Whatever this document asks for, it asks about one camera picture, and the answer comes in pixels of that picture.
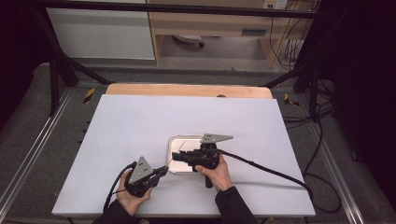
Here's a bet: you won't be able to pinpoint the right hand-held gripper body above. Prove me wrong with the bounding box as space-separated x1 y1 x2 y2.
186 133 234 189

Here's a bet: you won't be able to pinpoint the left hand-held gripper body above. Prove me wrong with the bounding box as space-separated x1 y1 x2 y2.
124 156 157 199

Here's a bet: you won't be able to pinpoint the thin wooden skewer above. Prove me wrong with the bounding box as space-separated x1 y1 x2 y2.
166 140 187 168

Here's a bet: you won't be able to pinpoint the square white metal-rimmed tray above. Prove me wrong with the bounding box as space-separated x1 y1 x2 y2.
166 133 213 175

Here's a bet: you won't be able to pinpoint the person's right hand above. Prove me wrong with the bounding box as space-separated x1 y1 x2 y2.
194 154 234 193

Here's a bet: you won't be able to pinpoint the person's left hand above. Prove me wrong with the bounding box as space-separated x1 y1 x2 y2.
117 170 154 217

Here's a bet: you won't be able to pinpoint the wooden table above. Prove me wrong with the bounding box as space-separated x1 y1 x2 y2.
105 82 274 100

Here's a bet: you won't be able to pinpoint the yellow black tape strip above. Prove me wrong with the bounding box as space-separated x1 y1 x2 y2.
82 87 96 105
283 92 300 107

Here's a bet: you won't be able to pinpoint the grey chair base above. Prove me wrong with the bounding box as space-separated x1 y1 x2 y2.
171 34 206 49

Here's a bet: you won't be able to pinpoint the black metal stand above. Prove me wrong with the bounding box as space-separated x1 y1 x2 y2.
33 8 116 117
262 18 321 120

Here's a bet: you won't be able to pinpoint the light wooden desk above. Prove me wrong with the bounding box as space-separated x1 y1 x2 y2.
146 0 316 68

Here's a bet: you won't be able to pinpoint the white cabinet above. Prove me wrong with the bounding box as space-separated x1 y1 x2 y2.
45 0 156 61

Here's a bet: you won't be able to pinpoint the black metal crossbar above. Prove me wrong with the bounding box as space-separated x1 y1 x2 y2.
39 0 319 20

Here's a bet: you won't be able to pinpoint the black curtain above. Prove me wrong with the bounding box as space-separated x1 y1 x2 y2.
314 0 396 203
0 0 50 129

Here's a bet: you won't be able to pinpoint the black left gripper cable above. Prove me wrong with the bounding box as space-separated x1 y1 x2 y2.
103 161 138 215

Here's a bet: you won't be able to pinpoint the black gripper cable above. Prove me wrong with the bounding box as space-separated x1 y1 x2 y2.
217 148 343 215
103 161 138 215

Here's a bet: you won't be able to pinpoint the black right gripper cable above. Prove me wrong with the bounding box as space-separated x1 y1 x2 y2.
217 148 343 215

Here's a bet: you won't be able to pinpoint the aluminium rail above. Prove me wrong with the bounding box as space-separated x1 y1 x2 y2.
306 122 366 224
0 88 75 203

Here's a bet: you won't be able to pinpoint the black floor cables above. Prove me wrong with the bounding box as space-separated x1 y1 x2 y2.
281 78 336 130

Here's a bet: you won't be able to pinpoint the hanging black cables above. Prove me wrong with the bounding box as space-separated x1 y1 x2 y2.
268 0 321 72

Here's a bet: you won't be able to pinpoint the white wall socket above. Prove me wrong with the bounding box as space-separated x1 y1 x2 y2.
262 0 290 10

